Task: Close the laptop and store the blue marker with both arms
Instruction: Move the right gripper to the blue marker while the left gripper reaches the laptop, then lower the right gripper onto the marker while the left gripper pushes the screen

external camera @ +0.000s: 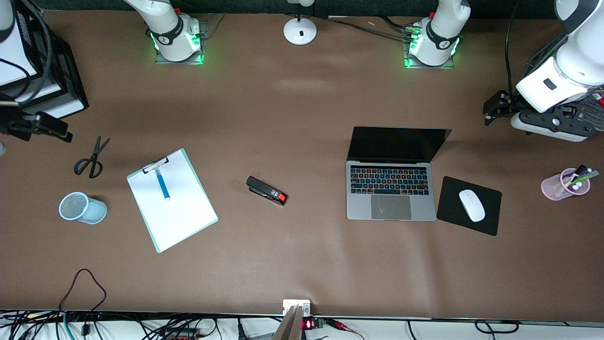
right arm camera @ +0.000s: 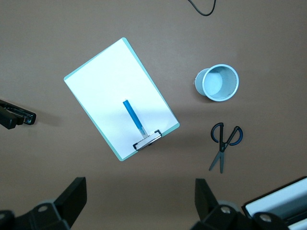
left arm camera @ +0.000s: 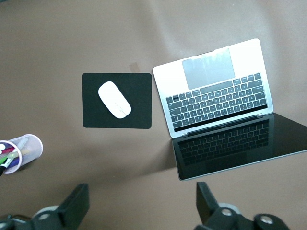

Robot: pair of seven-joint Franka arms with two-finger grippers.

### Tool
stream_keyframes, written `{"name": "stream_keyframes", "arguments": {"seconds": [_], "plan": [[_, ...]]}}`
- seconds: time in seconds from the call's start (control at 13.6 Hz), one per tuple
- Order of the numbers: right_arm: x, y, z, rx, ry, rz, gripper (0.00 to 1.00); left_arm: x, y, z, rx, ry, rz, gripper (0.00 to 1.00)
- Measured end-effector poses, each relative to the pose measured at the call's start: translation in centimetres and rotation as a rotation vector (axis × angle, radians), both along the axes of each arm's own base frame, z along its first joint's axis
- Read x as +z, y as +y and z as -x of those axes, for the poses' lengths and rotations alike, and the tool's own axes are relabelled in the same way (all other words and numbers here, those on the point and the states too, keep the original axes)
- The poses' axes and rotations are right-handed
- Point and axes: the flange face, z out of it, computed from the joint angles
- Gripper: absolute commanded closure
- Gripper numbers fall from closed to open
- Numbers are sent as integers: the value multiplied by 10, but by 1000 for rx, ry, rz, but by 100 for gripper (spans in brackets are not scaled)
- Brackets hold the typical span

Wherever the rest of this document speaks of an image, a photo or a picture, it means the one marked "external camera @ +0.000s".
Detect blue marker white end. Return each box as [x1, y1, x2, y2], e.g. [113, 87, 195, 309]
[155, 168, 171, 201]

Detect silver laptop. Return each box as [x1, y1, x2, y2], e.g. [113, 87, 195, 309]
[346, 126, 453, 222]

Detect green marker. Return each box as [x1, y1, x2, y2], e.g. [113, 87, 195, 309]
[569, 170, 600, 186]

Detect white paper stack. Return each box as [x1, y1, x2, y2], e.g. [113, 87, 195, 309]
[0, 80, 62, 105]
[24, 97, 86, 119]
[0, 28, 38, 88]

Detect black stacked paper tray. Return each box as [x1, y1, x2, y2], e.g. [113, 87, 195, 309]
[0, 0, 89, 119]

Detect black blue scissors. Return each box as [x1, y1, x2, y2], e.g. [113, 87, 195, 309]
[74, 136, 111, 179]

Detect pink mesh pen cup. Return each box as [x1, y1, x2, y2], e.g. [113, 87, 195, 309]
[541, 168, 591, 202]

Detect light blue mesh cup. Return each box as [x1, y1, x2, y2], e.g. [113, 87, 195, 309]
[59, 191, 108, 225]

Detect white computer mouse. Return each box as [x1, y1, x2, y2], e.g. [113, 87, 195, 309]
[459, 189, 486, 222]

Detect black mouse pad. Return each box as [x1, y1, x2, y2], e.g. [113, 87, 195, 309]
[436, 176, 503, 237]

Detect white paper sheet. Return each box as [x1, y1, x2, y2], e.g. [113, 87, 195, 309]
[128, 151, 217, 251]

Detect teal clipboard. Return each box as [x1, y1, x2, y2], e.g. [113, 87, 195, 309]
[126, 148, 219, 254]

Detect white lamp base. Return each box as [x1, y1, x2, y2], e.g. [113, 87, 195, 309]
[283, 0, 318, 46]

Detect black stapler orange tip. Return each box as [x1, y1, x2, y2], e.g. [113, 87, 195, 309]
[246, 176, 288, 206]

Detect gray metal bar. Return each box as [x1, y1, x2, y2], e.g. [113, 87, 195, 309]
[271, 305, 305, 340]

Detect black wire mesh tray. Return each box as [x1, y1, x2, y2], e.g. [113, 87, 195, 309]
[519, 33, 604, 133]

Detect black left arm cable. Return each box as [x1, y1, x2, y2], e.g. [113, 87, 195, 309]
[504, 0, 522, 102]

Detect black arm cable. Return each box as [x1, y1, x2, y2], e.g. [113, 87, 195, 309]
[504, 0, 522, 102]
[0, 0, 53, 107]

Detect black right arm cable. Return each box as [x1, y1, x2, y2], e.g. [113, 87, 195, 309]
[0, 0, 53, 107]

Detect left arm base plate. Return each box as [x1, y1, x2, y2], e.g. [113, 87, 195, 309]
[403, 28, 456, 70]

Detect black cables to base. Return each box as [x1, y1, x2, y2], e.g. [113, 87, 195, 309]
[326, 17, 420, 41]

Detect black looped cable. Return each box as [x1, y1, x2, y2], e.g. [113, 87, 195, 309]
[59, 268, 107, 313]

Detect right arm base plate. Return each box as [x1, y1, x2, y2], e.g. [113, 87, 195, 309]
[155, 19, 208, 65]

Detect thin black cable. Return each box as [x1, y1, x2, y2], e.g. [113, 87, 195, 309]
[406, 320, 567, 340]

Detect tangled black cable bundle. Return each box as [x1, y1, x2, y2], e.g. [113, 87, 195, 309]
[0, 309, 284, 340]

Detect red wire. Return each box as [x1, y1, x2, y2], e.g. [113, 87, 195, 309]
[326, 319, 365, 340]

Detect white mount bracket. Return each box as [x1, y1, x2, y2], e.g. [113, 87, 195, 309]
[282, 299, 312, 317]

